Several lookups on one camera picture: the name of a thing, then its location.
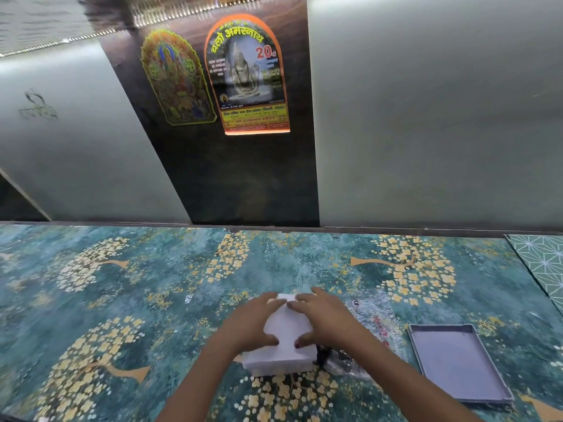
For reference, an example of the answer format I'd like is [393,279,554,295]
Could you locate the person's left hand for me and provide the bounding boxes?
[221,292,289,355]

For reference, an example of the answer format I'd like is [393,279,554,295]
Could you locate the clear plastic bag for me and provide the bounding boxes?
[317,294,398,384]

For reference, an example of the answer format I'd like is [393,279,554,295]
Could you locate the orange arched poster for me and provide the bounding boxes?
[204,13,291,136]

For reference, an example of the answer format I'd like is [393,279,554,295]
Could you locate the white cardboard box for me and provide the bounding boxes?
[241,293,318,378]

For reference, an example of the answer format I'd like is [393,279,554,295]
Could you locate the teal floral table cover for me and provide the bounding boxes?
[0,223,563,422]

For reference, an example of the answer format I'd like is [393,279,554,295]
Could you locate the person's right forearm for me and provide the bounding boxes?
[341,330,484,422]

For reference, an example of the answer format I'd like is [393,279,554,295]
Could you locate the person's left forearm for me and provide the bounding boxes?
[156,336,250,422]

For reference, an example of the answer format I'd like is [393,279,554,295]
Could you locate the person's right hand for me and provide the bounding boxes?
[286,287,368,350]

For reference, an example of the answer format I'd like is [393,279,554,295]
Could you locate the yellow-edged deity sticker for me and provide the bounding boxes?
[140,29,218,127]

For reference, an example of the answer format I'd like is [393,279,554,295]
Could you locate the dark wooden panel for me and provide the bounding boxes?
[77,0,320,227]

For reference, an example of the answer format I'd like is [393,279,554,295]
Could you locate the green geometric patterned mat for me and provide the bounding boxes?
[505,234,563,315]

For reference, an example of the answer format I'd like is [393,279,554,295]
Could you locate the grey box lid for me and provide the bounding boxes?
[407,323,515,407]

